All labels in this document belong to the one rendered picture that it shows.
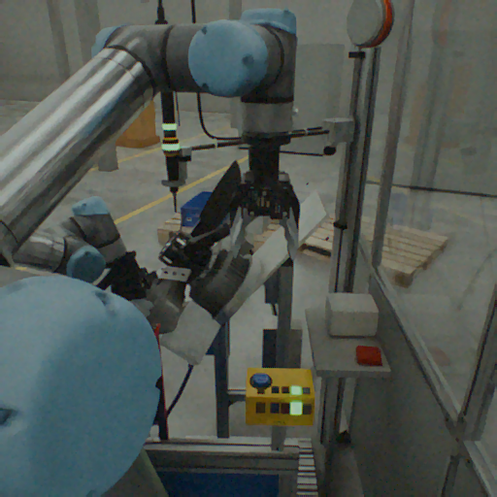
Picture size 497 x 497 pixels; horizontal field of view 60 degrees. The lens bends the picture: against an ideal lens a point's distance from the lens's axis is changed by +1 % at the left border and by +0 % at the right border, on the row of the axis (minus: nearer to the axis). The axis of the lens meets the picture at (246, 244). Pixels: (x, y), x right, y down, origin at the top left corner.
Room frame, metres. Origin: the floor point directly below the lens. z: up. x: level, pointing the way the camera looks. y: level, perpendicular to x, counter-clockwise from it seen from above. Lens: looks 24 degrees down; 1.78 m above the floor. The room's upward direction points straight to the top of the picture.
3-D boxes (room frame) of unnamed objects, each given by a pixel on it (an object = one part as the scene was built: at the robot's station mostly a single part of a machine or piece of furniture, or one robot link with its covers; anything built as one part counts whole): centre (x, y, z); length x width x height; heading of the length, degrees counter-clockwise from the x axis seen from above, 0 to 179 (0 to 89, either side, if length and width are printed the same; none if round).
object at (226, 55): (0.54, 0.03, 1.78); 0.11 x 0.11 x 0.08; 68
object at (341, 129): (1.50, -0.32, 1.54); 0.10 x 0.07 x 0.09; 123
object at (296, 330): (1.37, -0.14, 0.73); 0.15 x 0.09 x 0.22; 88
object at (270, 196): (0.62, -0.03, 1.62); 0.09 x 0.08 x 0.12; 178
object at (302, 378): (0.79, -0.08, 1.02); 0.16 x 0.10 x 0.11; 88
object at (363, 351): (1.14, -0.41, 0.87); 0.08 x 0.08 x 0.02; 78
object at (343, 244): (1.55, -0.40, 0.90); 0.08 x 0.06 x 1.80; 33
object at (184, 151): (1.16, 0.20, 1.50); 0.09 x 0.07 x 0.10; 123
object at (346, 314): (1.33, -0.38, 0.92); 0.17 x 0.16 x 0.11; 88
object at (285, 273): (1.28, -0.13, 0.58); 0.09 x 0.05 x 1.15; 178
